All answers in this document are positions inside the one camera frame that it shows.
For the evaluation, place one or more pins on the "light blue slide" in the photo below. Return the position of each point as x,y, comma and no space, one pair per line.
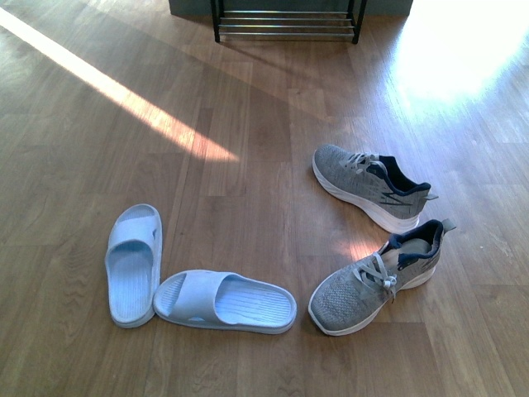
224,301
133,264

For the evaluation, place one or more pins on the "grey sneaker one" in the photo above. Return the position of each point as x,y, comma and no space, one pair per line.
350,298
374,183

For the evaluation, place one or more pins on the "black metal shoe rack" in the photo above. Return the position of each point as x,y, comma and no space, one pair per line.
253,23

